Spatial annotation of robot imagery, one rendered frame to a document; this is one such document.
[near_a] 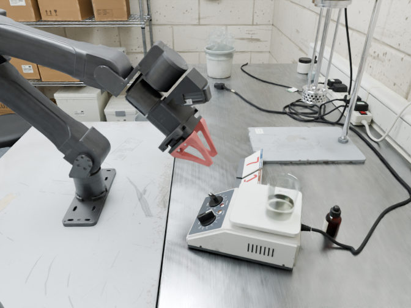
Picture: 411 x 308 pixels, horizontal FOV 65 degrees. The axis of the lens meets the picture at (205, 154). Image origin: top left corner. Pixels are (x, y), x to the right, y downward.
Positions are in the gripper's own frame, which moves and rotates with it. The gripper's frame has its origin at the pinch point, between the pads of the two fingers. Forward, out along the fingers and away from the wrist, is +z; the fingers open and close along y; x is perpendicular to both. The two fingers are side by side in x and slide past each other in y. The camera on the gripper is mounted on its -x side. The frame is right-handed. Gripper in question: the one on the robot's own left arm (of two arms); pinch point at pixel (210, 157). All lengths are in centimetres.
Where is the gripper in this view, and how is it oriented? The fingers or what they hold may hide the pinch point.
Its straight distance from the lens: 63.6
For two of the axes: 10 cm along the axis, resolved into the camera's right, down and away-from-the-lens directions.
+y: 2.8, -5.3, 8.0
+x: -6.3, 5.3, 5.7
